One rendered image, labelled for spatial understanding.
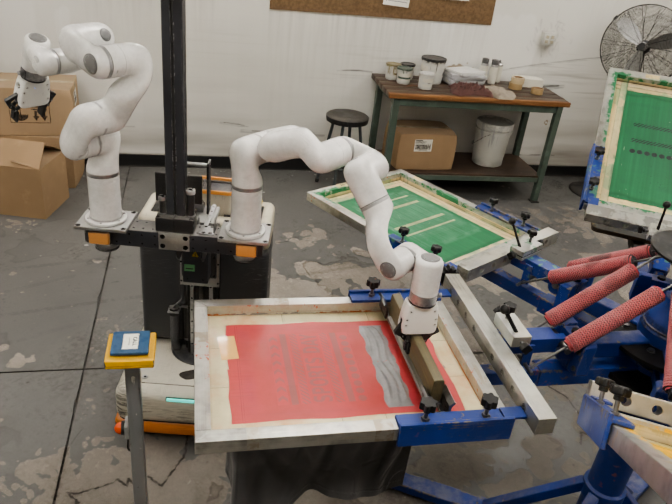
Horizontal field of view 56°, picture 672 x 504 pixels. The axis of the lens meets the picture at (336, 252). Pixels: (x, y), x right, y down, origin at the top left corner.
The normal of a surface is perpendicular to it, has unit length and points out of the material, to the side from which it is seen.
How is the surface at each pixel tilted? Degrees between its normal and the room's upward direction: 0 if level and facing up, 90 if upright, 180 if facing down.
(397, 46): 90
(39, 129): 92
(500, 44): 90
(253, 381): 0
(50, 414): 0
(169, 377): 0
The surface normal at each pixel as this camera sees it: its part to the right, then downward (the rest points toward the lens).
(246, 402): 0.10, -0.87
